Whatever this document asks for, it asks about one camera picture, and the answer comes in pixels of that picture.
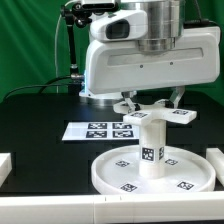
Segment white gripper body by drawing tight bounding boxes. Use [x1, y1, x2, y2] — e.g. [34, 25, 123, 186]
[85, 10, 220, 94]

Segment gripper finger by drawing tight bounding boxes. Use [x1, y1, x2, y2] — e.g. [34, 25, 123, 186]
[122, 91, 140, 112]
[165, 86, 185, 109]

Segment white cross-shaped table base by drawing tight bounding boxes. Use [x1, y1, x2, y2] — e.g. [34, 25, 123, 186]
[113, 100, 197, 126]

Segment white round table top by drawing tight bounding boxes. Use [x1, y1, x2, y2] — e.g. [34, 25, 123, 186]
[91, 145, 216, 194]

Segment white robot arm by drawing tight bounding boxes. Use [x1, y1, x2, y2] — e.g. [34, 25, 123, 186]
[85, 0, 221, 101]

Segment white marker tag sheet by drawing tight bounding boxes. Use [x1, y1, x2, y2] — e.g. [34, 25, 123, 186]
[62, 122, 139, 141]

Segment white right fence block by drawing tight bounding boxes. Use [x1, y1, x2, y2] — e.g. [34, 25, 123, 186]
[206, 148, 224, 187]

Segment white fence block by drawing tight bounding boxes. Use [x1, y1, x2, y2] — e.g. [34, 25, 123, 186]
[206, 148, 224, 187]
[0, 153, 12, 187]

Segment white left fence block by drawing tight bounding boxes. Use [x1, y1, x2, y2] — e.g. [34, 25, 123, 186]
[0, 153, 12, 187]

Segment black cable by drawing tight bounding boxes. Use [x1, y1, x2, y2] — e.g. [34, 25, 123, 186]
[1, 75, 83, 101]

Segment white front fence rail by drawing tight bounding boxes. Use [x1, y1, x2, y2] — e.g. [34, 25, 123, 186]
[0, 191, 224, 224]

